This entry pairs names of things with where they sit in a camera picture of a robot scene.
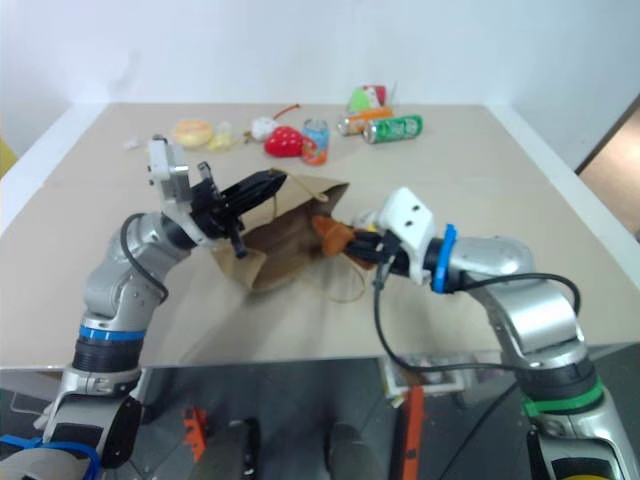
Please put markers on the red strawberry plush toy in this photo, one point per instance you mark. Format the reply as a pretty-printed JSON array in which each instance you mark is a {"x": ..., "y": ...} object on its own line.
[{"x": 284, "y": 142}]

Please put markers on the green and red snack pouch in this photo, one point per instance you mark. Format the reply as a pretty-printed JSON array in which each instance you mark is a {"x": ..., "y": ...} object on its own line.
[{"x": 365, "y": 97}]

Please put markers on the orange upright post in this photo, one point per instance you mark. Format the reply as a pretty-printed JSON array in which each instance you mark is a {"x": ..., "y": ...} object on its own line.
[{"x": 414, "y": 435}]

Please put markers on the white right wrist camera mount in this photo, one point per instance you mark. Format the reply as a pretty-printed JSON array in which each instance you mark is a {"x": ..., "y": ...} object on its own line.
[{"x": 407, "y": 225}]

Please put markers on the brown door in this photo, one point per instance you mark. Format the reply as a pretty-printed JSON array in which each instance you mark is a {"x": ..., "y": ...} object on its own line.
[{"x": 612, "y": 150}]

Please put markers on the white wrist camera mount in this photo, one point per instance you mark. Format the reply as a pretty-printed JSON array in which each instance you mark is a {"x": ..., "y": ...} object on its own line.
[
  {"x": 407, "y": 225},
  {"x": 172, "y": 187}
]

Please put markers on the green drink can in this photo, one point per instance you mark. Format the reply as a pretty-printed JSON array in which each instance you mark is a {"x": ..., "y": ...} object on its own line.
[{"x": 395, "y": 128}]

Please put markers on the brown paper bag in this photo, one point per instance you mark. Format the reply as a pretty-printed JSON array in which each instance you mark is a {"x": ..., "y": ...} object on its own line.
[{"x": 290, "y": 250}]

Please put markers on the bread bun plush toy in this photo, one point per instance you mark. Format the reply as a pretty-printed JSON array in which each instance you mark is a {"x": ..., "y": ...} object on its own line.
[{"x": 191, "y": 132}]

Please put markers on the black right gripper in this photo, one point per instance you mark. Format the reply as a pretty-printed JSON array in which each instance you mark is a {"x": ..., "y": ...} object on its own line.
[{"x": 392, "y": 252}]

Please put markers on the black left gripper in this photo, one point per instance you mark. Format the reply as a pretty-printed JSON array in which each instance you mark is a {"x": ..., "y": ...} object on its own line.
[{"x": 210, "y": 210}]

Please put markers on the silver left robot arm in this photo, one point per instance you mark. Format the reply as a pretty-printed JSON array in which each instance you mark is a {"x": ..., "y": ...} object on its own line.
[{"x": 112, "y": 285}]

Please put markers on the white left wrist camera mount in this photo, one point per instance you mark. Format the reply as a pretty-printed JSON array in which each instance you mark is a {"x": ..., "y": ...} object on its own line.
[{"x": 172, "y": 187}]

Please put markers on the brown plush toy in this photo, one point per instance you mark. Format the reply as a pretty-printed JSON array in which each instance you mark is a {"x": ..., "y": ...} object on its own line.
[{"x": 334, "y": 235}]

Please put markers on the yellow object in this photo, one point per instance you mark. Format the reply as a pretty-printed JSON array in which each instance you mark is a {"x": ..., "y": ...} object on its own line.
[{"x": 6, "y": 157}]

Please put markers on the printed paper sheet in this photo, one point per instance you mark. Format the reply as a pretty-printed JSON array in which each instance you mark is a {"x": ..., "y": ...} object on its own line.
[{"x": 430, "y": 372}]

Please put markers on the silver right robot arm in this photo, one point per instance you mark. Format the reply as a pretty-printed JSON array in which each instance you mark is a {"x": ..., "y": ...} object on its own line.
[{"x": 525, "y": 310}]

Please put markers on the blue orange drink can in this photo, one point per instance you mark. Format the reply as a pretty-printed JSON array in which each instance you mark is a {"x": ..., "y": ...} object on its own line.
[{"x": 316, "y": 142}]

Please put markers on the orange floor stand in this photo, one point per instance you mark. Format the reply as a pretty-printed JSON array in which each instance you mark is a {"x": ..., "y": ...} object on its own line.
[{"x": 196, "y": 432}]

